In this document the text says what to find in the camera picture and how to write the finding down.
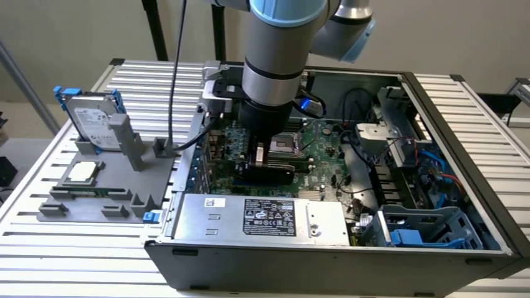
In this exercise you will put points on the black graphics card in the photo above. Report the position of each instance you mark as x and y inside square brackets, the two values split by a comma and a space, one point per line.
[269, 177]

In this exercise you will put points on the aluminium profile with black bracket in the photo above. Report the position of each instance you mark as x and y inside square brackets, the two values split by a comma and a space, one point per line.
[513, 99]

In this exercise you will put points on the silver CPU chip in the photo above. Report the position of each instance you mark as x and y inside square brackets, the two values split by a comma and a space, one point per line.
[85, 170]

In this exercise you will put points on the silver metal drive cage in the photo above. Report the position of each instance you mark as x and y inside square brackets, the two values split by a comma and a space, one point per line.
[393, 108]

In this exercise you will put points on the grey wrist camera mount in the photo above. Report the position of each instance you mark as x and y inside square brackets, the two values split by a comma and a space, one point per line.
[222, 87]

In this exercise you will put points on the blue bay latch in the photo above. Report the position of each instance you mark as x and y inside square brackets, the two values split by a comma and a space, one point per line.
[406, 239]

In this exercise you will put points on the grey parts rack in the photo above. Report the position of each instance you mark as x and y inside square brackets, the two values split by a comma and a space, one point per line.
[121, 183]

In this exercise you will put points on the small black box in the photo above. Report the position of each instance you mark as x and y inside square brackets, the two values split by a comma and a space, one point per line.
[6, 170]

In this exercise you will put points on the green motherboard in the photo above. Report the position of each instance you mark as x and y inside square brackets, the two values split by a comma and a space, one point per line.
[320, 167]

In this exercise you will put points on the blue disk caddy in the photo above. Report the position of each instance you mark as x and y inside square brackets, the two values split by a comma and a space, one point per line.
[118, 102]

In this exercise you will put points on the small silver heat sink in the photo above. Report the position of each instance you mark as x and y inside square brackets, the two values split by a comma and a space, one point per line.
[312, 195]

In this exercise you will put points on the silver power supply unit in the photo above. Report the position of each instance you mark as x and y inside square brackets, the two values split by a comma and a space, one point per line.
[215, 223]

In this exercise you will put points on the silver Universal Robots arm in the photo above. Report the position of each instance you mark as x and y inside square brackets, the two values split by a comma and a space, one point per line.
[269, 46]

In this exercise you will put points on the blue plastic clip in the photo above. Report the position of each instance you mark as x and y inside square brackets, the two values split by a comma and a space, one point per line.
[151, 216]

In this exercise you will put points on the grey disk bay cage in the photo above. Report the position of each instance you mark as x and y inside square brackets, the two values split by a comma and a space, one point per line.
[414, 217]

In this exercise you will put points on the black open PC case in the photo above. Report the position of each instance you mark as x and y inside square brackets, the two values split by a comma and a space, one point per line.
[290, 267]

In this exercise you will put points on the CPU socket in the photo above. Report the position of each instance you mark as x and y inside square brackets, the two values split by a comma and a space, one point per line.
[286, 144]

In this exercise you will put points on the green RAM stick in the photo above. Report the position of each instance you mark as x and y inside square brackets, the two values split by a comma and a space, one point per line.
[89, 192]

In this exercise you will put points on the grey aluminium frame bar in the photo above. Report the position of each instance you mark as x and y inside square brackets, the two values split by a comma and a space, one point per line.
[24, 83]

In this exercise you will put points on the silver hard disk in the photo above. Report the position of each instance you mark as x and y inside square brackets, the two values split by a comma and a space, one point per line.
[93, 121]

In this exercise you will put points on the black fan shroud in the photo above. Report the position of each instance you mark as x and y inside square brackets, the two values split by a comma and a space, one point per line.
[389, 183]

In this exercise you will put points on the black stand pole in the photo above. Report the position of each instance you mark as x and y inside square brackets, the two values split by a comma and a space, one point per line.
[218, 31]
[157, 28]

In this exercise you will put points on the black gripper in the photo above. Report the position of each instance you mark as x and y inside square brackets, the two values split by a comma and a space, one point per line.
[265, 124]

